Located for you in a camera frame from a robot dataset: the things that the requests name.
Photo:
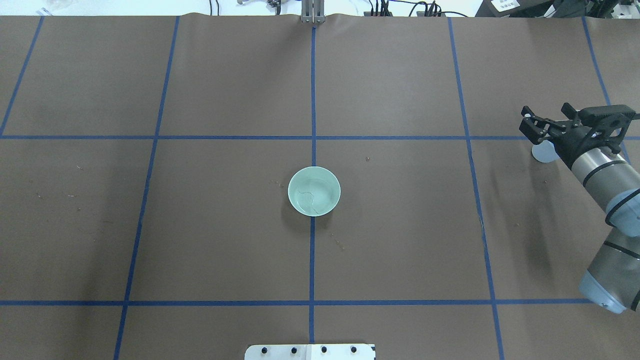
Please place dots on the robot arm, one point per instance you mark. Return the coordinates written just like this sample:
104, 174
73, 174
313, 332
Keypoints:
612, 279

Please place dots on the light blue plastic cup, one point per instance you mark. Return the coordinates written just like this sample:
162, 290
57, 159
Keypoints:
544, 152

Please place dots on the aluminium frame post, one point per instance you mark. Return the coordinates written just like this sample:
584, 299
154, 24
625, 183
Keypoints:
313, 12

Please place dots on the pale green bowl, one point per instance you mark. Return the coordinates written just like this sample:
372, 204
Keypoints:
314, 191

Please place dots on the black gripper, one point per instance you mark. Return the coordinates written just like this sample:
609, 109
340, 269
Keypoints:
573, 144

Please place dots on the white pedestal column base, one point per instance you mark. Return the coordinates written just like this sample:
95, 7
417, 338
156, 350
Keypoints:
326, 351

